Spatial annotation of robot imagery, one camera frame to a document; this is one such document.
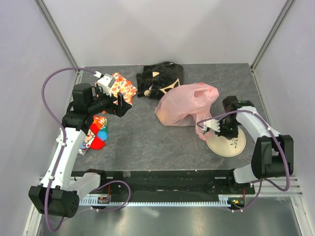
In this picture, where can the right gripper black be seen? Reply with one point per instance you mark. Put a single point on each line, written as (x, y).
(229, 135)

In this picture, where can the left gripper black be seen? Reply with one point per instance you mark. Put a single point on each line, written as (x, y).
(120, 109)

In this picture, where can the beige blue ceramic plate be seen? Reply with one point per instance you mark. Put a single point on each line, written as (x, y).
(227, 148)

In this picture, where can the pink plastic bag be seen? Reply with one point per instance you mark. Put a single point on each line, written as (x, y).
(186, 105)

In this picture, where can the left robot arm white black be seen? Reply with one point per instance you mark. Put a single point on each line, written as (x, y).
(56, 195)

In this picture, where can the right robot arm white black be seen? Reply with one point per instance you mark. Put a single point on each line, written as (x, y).
(273, 154)

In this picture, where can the orange floral cloth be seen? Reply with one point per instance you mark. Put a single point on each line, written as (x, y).
(123, 86)

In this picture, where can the colourful cartoon cloth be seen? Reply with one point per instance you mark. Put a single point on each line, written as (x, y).
(97, 135)

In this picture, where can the black beige plush cloth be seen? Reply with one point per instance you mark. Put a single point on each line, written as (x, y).
(158, 79)

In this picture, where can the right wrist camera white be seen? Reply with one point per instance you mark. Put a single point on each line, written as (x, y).
(212, 124)

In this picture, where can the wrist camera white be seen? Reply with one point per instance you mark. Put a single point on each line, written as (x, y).
(104, 83)
(212, 124)

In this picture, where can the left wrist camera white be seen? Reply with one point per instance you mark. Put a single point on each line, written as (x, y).
(104, 83)

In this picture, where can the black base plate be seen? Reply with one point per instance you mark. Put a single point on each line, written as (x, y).
(214, 182)

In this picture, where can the grey slotted cable duct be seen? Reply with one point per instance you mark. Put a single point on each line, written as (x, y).
(96, 201)

